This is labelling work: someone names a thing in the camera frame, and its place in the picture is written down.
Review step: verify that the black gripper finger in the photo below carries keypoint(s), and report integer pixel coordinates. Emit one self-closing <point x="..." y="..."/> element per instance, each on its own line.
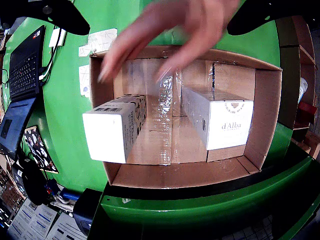
<point x="45" y="12"/>
<point x="270" y="10"/>

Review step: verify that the white carton with cow spots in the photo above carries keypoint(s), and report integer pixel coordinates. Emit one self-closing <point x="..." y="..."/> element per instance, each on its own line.
<point x="105" y="135"/>

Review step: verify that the large shallow cardboard tray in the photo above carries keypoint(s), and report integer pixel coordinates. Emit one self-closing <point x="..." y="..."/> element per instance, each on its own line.
<point x="180" y="172"/>

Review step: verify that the black box-shaped device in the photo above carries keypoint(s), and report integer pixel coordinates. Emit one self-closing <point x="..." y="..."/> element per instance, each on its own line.
<point x="83" y="212"/>

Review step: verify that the person's right hand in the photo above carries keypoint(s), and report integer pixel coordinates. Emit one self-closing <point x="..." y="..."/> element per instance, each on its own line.
<point x="195" y="22"/>

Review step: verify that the white power adapter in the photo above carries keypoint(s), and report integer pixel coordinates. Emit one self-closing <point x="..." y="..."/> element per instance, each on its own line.
<point x="57" y="37"/>

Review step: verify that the black open laptop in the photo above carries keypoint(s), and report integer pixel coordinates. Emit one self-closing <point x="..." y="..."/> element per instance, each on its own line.
<point x="23" y="70"/>

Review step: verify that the white paper scribbled lines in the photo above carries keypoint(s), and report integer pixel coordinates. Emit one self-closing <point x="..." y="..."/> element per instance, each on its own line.
<point x="100" y="41"/>

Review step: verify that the white paper blue stamp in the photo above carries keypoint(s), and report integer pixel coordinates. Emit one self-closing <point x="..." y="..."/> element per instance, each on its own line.
<point x="84" y="80"/>

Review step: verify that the white d'Alba carton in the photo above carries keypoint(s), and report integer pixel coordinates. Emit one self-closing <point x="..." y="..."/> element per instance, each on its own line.
<point x="230" y="127"/>

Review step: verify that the floral picture card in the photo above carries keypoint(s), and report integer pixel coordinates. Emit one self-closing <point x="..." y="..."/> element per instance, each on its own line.
<point x="40" y="150"/>

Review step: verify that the black rounded device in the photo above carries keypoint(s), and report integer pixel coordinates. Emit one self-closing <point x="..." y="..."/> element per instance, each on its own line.
<point x="35" y="182"/>

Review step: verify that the printed paper sheet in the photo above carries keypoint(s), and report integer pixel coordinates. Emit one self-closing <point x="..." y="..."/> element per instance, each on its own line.
<point x="32" y="220"/>
<point x="66" y="227"/>

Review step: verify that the green metal machine cabinet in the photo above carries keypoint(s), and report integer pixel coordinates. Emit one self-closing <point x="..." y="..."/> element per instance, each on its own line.
<point x="200" y="207"/>

